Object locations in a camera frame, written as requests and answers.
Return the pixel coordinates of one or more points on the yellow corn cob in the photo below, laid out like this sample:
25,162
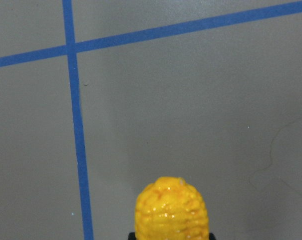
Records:
171,209

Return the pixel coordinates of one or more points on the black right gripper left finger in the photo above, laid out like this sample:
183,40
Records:
131,236

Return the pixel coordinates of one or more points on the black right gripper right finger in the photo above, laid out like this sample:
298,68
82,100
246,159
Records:
212,236

